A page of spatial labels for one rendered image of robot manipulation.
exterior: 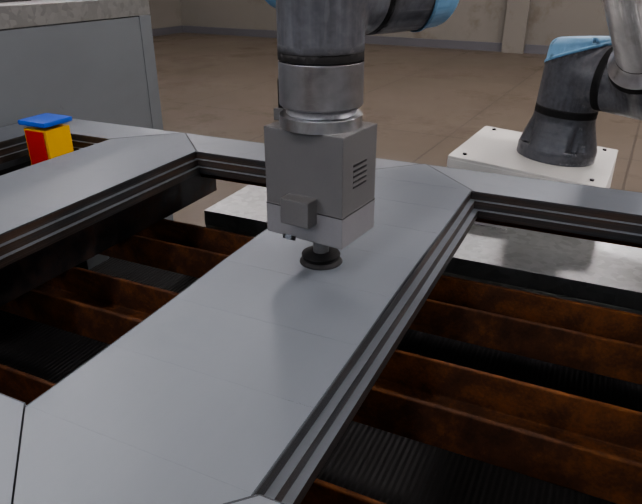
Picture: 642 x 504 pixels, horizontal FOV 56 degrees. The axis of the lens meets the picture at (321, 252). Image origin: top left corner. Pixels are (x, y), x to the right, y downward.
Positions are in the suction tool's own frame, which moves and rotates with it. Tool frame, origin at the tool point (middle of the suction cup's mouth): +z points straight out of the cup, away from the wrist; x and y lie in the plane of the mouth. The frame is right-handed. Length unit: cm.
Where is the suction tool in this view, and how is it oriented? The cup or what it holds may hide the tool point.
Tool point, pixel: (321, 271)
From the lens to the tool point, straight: 61.0
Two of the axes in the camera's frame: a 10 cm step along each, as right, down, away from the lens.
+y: 8.5, 2.3, -4.8
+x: 5.3, -3.7, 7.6
